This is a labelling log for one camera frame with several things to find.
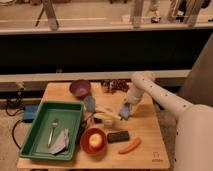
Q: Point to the grey cloth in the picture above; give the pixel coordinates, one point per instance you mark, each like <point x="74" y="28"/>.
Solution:
<point x="61" y="142"/>

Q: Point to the purple bowl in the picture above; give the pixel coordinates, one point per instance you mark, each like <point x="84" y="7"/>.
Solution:
<point x="80" y="88"/>

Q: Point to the yellow apple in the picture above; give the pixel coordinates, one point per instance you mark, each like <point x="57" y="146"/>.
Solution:
<point x="95" y="141"/>

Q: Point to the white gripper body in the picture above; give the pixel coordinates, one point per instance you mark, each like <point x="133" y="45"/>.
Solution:
<point x="131" y="108"/>

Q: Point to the yellow banana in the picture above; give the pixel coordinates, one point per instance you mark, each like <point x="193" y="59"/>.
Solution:
<point x="105" y="114"/>

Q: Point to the metal fork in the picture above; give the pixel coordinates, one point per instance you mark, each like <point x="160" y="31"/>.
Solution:
<point x="54" y="124"/>

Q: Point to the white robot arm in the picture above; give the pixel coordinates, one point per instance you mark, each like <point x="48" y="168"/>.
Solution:
<point x="194" y="135"/>

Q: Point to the blue sponge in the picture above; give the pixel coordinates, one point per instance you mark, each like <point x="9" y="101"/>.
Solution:
<point x="123" y="113"/>

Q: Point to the black rectangular block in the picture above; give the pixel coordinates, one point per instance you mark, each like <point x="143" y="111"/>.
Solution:
<point x="118" y="136"/>

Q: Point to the orange carrot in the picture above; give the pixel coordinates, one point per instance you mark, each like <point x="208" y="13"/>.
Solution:
<point x="133" y="145"/>

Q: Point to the green plastic tray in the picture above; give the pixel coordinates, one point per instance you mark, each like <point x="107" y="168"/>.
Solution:
<point x="54" y="131"/>

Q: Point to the blue box on floor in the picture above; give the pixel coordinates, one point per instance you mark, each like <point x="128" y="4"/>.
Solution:
<point x="30" y="113"/>

